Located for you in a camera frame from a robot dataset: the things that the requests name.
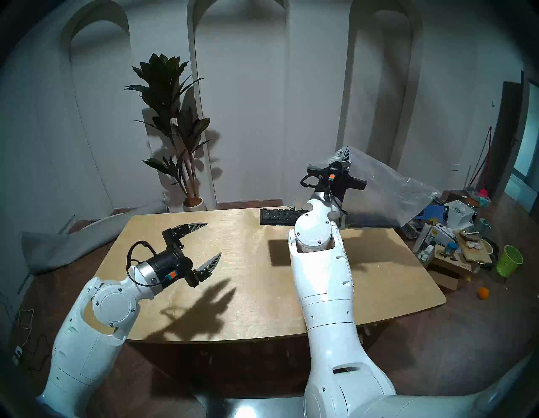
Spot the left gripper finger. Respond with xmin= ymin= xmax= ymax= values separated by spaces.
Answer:
xmin=188 ymin=252 xmax=223 ymax=288
xmin=162 ymin=222 xmax=209 ymax=250

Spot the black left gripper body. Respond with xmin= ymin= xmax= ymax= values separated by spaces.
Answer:
xmin=147 ymin=248 xmax=195 ymax=290

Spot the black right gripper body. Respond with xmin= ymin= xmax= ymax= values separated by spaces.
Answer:
xmin=307 ymin=162 xmax=367 ymax=203

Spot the clear plastic bag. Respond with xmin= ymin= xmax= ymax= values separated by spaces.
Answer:
xmin=326 ymin=145 xmax=440 ymax=230

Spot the black computer keyboard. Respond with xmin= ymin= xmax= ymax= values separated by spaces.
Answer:
xmin=259 ymin=207 xmax=310 ymax=226

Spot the metal dish rack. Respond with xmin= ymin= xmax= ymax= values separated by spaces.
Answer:
xmin=400 ymin=219 xmax=427 ymax=240

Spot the white paper roll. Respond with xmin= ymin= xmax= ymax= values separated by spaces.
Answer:
xmin=413 ymin=222 xmax=433 ymax=253

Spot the blue product box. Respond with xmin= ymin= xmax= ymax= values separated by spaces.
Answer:
xmin=415 ymin=204 xmax=448 ymax=224

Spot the grey rolled mat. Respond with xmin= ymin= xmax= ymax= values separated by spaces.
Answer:
xmin=20 ymin=199 xmax=168 ymax=276

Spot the white printed carton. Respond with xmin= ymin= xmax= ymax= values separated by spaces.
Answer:
xmin=425 ymin=223 xmax=457 ymax=249

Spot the white plastic bin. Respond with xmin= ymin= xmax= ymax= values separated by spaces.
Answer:
xmin=444 ymin=200 xmax=478 ymax=230

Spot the tall potted plant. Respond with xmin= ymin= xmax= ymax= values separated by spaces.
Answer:
xmin=125 ymin=53 xmax=212 ymax=212

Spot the brown cardboard box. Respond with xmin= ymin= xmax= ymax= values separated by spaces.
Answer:
xmin=427 ymin=244 xmax=474 ymax=291

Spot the wooden cutting board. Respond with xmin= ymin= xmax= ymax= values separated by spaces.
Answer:
xmin=455 ymin=230 xmax=492 ymax=265

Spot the dark brown door leaf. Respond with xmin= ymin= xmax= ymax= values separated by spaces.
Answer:
xmin=493 ymin=80 xmax=525 ymax=198

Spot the white bowl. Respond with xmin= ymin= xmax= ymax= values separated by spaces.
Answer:
xmin=480 ymin=238 xmax=500 ymax=270

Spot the green plastic waste basket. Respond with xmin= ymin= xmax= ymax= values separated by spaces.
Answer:
xmin=496 ymin=245 xmax=524 ymax=278

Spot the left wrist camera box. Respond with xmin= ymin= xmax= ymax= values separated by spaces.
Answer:
xmin=161 ymin=268 xmax=187 ymax=289

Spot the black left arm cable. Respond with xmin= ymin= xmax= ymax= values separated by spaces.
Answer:
xmin=126 ymin=241 xmax=157 ymax=288

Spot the red handled broom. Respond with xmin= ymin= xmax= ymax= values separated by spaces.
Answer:
xmin=467 ymin=126 xmax=492 ymax=198

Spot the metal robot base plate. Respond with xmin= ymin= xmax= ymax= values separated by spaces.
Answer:
xmin=192 ymin=392 xmax=308 ymax=418

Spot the black floor cable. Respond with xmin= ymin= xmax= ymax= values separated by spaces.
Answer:
xmin=23 ymin=333 xmax=52 ymax=372

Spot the white floor cable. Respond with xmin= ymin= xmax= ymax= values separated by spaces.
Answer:
xmin=16 ymin=308 xmax=35 ymax=335

